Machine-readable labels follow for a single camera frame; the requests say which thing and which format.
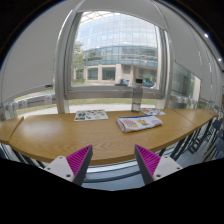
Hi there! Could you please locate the colourful sticker sheet left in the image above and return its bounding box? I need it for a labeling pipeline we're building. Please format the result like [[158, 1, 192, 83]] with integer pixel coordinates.
[[74, 109, 108, 121]]

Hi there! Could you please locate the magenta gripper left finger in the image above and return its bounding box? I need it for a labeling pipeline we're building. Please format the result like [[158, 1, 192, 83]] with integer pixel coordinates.
[[44, 145, 93, 186]]

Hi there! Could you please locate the folded colourful printed towel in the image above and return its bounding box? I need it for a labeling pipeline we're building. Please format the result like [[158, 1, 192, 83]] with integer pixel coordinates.
[[116, 115, 163, 133]]

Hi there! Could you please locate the clear plastic water bottle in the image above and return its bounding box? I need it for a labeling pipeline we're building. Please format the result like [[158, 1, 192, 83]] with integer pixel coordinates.
[[131, 78, 143, 113]]

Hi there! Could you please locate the colourful sticker sheet right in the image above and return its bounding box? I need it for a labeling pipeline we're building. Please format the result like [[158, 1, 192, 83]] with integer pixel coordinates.
[[140, 108, 166, 116]]

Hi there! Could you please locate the white window frame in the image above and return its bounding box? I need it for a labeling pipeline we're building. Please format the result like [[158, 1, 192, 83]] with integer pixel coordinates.
[[55, 0, 172, 113]]

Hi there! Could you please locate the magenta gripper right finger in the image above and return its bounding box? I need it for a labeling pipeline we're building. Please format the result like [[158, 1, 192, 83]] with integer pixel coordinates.
[[134, 145, 182, 184]]

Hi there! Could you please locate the colourful sticker sheet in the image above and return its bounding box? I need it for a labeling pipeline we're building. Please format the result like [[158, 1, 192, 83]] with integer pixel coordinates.
[[74, 109, 108, 121], [140, 108, 166, 116]]

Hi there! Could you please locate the blue chair at right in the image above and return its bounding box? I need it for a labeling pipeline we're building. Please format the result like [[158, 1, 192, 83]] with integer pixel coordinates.
[[205, 119, 224, 160]]

